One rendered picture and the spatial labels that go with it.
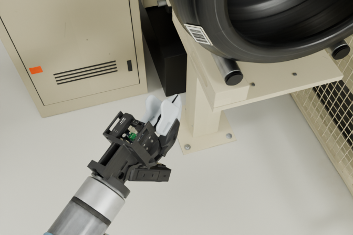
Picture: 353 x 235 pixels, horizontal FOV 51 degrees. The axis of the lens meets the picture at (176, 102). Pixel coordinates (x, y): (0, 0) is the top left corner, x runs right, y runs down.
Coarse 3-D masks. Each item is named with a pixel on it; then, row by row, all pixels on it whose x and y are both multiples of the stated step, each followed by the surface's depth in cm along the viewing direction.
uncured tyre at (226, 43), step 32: (192, 0) 64; (224, 0) 64; (256, 0) 100; (288, 0) 98; (320, 0) 94; (352, 0) 89; (224, 32) 71; (256, 32) 93; (288, 32) 93; (320, 32) 83; (352, 32) 83
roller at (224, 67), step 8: (216, 56) 88; (216, 64) 88; (224, 64) 86; (232, 64) 85; (224, 72) 85; (232, 72) 84; (240, 72) 84; (224, 80) 86; (232, 80) 85; (240, 80) 86
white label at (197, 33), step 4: (184, 24) 71; (188, 28) 71; (192, 28) 71; (196, 28) 70; (200, 28) 69; (192, 32) 72; (196, 32) 71; (200, 32) 70; (204, 32) 70; (192, 36) 74; (196, 36) 73; (200, 36) 72; (204, 36) 71; (196, 40) 75; (200, 40) 74; (204, 40) 73; (208, 40) 72; (208, 44) 74; (212, 44) 73
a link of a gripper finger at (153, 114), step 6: (150, 96) 67; (174, 96) 71; (150, 102) 68; (156, 102) 69; (150, 108) 68; (156, 108) 69; (144, 114) 67; (150, 114) 68; (156, 114) 69; (144, 120) 68; (150, 120) 69; (156, 120) 69
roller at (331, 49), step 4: (344, 40) 90; (336, 44) 90; (340, 44) 89; (344, 44) 89; (328, 48) 91; (332, 48) 90; (336, 48) 89; (340, 48) 89; (344, 48) 89; (348, 48) 89; (332, 52) 90; (336, 52) 89; (340, 52) 89; (344, 52) 90; (348, 52) 91; (332, 56) 91; (336, 56) 90; (340, 56) 91; (344, 56) 91
